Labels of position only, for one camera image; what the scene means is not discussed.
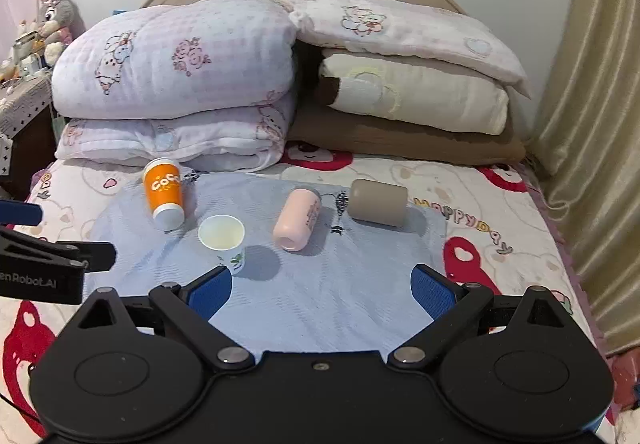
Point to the printed bedsheet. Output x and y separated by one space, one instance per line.
500 209

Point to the orange paper cup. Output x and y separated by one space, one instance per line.
162 191

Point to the white paper cup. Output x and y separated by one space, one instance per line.
220 231

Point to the folded pink checked quilt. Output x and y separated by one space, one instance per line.
175 73

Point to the pink cup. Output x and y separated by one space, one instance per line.
297 219

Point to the patterned table cloth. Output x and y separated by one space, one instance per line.
25 103

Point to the beige curtain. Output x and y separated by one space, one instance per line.
600 123

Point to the taupe cup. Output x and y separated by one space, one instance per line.
377 202

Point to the pink checked pillow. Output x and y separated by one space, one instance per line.
425 38

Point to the grey plush rabbit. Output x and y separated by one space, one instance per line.
55 18

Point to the brown pillow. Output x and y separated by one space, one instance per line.
375 138

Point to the light blue cloth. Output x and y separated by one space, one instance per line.
310 304

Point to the cream pillow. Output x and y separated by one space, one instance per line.
430 101

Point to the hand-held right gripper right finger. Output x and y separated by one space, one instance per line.
432 291

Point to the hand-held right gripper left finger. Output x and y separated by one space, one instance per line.
211 291

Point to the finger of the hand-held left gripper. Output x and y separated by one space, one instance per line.
95 256
20 214

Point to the dark nightstand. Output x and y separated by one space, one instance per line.
30 158

